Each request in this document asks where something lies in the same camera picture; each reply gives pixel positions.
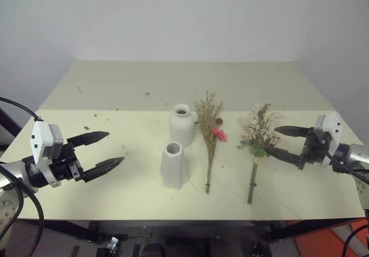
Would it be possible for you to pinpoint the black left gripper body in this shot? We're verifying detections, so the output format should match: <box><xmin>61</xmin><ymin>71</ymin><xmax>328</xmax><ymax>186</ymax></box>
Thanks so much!
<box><xmin>48</xmin><ymin>143</ymin><xmax>84</xmax><ymax>183</ymax></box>

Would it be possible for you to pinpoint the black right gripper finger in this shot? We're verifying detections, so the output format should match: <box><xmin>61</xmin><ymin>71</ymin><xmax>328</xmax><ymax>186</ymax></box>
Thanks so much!
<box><xmin>273</xmin><ymin>126</ymin><xmax>310</xmax><ymax>139</ymax></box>
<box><xmin>263</xmin><ymin>146</ymin><xmax>304</xmax><ymax>171</ymax></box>

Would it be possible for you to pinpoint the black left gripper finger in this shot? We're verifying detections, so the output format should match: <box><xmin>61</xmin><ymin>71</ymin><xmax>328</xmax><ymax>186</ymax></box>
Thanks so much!
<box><xmin>66</xmin><ymin>130</ymin><xmax>111</xmax><ymax>148</ymax></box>
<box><xmin>82</xmin><ymin>156</ymin><xmax>125</xmax><ymax>183</ymax></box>

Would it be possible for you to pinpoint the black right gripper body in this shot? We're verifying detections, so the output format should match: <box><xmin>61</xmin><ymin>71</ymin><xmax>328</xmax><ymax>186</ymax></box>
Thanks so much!
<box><xmin>299</xmin><ymin>127</ymin><xmax>331</xmax><ymax>171</ymax></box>

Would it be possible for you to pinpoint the tapered white ceramic vase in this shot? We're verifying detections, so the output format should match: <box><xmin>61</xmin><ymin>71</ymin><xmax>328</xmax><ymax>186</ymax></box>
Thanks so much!
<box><xmin>160</xmin><ymin>141</ymin><xmax>190</xmax><ymax>189</ymax></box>

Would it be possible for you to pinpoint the round white ceramic jug vase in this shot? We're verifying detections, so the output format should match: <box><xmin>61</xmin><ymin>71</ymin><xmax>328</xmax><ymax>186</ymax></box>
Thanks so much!
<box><xmin>168</xmin><ymin>103</ymin><xmax>199</xmax><ymax>148</ymax></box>

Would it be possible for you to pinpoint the white green dried flower bouquet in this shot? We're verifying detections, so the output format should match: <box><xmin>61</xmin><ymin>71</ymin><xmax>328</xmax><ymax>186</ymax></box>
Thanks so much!
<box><xmin>236</xmin><ymin>103</ymin><xmax>283</xmax><ymax>205</ymax></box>

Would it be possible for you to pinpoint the brown dried bouquet pink flower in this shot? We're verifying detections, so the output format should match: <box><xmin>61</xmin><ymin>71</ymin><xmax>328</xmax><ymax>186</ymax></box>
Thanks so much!
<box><xmin>194</xmin><ymin>90</ymin><xmax>229</xmax><ymax>195</ymax></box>

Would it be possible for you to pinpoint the orange floor mat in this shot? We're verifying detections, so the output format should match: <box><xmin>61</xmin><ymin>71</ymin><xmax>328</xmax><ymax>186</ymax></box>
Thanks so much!
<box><xmin>292</xmin><ymin>218</ymin><xmax>369</xmax><ymax>257</ymax></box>

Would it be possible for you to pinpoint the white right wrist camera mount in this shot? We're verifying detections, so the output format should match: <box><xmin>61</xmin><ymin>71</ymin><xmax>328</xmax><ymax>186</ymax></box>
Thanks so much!
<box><xmin>313</xmin><ymin>111</ymin><xmax>343</xmax><ymax>168</ymax></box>

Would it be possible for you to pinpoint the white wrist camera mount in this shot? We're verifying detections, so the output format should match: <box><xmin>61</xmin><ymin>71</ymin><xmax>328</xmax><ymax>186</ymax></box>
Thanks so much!
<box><xmin>313</xmin><ymin>111</ymin><xmax>343</xmax><ymax>168</ymax></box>
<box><xmin>30</xmin><ymin>120</ymin><xmax>65</xmax><ymax>188</ymax></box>

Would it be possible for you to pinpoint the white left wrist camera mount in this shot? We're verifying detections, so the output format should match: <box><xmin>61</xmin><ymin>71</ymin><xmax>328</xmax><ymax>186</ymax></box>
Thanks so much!
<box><xmin>30</xmin><ymin>120</ymin><xmax>65</xmax><ymax>188</ymax></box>

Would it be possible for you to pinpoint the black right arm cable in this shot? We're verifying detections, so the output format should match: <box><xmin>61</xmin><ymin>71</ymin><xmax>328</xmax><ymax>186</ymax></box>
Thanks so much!
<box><xmin>325</xmin><ymin>150</ymin><xmax>369</xmax><ymax>257</ymax></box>

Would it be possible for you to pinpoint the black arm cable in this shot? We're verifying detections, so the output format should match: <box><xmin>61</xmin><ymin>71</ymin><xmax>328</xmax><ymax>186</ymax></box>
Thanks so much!
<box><xmin>325</xmin><ymin>150</ymin><xmax>369</xmax><ymax>257</ymax></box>
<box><xmin>0</xmin><ymin>97</ymin><xmax>46</xmax><ymax>257</ymax></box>

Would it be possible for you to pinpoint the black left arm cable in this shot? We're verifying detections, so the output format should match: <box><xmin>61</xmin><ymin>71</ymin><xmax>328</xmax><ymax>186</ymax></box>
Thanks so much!
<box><xmin>0</xmin><ymin>97</ymin><xmax>46</xmax><ymax>257</ymax></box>

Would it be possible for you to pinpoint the black table frame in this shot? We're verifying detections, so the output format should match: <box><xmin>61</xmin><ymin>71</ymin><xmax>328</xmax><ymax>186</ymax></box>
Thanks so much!
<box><xmin>43</xmin><ymin>219</ymin><xmax>335</xmax><ymax>257</ymax></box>

